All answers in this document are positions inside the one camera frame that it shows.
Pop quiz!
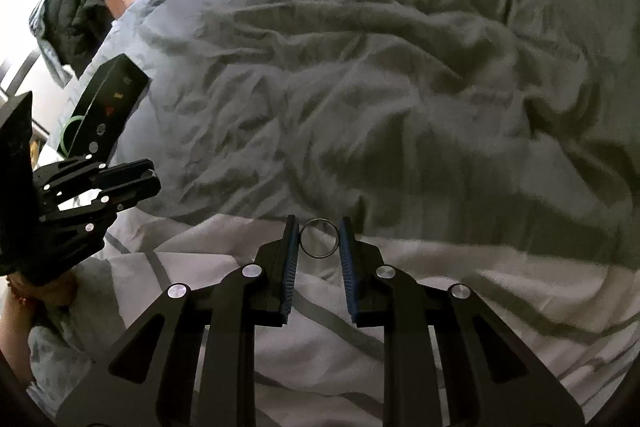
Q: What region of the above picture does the red bead wrist bracelet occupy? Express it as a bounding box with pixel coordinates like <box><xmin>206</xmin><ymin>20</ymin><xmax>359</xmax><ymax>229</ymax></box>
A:
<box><xmin>7</xmin><ymin>276</ymin><xmax>27</xmax><ymax>309</ymax></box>

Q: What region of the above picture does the black puffer jacket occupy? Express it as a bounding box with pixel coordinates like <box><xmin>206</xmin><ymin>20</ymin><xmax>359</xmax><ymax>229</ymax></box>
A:
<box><xmin>42</xmin><ymin>0</ymin><xmax>115</xmax><ymax>78</ymax></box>

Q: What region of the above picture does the black jewelry box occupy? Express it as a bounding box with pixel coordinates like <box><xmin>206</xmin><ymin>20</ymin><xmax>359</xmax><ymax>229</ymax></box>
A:
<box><xmin>56</xmin><ymin>53</ymin><xmax>152</xmax><ymax>164</ymax></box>

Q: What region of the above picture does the person's left hand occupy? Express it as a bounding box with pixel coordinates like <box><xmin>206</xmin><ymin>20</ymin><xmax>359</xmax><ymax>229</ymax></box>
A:
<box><xmin>7</xmin><ymin>268</ymin><xmax>79</xmax><ymax>309</ymax></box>

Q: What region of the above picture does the light blue garment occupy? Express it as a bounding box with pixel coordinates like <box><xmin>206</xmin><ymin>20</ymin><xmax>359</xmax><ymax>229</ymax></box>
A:
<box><xmin>28</xmin><ymin>1</ymin><xmax>74</xmax><ymax>88</ymax></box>

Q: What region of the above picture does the white grey striped sheet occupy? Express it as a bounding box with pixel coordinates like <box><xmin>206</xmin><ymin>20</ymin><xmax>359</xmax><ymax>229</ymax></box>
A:
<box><xmin>27</xmin><ymin>212</ymin><xmax>636</xmax><ymax>427</ymax></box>

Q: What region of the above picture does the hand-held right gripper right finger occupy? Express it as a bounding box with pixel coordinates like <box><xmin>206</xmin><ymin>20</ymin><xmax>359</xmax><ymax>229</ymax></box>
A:
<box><xmin>339</xmin><ymin>216</ymin><xmax>586</xmax><ymax>427</ymax></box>

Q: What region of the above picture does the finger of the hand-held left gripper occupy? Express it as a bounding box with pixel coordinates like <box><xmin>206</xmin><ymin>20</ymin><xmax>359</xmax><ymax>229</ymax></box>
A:
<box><xmin>39</xmin><ymin>179</ymin><xmax>162</xmax><ymax>238</ymax></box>
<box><xmin>34</xmin><ymin>158</ymin><xmax>157</xmax><ymax>194</ymax></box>

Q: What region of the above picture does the person's left forearm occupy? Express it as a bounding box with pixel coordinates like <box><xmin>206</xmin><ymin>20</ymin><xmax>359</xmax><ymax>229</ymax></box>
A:
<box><xmin>0</xmin><ymin>294</ymin><xmax>38</xmax><ymax>385</ymax></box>

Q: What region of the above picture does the thin metal bangle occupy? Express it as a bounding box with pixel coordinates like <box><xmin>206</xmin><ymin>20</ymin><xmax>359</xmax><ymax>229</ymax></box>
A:
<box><xmin>298</xmin><ymin>218</ymin><xmax>342</xmax><ymax>259</ymax></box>

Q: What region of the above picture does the grey blanket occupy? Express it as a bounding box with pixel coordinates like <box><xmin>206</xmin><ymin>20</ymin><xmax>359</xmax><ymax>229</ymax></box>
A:
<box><xmin>82</xmin><ymin>0</ymin><xmax>637</xmax><ymax>293</ymax></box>

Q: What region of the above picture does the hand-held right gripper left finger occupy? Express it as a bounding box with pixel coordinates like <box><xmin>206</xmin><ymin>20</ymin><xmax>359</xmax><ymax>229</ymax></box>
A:
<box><xmin>55</xmin><ymin>214</ymin><xmax>300</xmax><ymax>427</ymax></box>

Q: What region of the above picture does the green bracelet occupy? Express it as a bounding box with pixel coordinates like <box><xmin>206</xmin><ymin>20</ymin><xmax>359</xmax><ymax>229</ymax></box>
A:
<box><xmin>60</xmin><ymin>116</ymin><xmax>87</xmax><ymax>154</ymax></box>

